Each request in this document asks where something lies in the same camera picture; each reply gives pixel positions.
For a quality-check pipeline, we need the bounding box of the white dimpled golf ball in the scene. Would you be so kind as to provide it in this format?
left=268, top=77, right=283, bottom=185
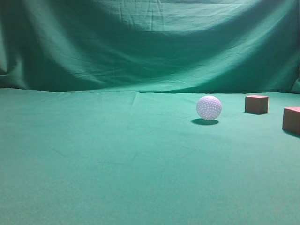
left=196, top=95, right=222, bottom=120

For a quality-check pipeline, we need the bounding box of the brown wooden cube block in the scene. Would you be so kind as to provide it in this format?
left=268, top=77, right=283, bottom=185
left=245, top=95, right=269, bottom=114

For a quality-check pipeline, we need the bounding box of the brown cube block at edge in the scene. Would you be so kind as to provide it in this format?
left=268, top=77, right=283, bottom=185
left=282, top=106, right=300, bottom=135

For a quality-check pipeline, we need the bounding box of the green cloth backdrop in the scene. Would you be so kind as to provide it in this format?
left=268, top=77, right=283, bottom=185
left=0, top=0, right=300, bottom=225

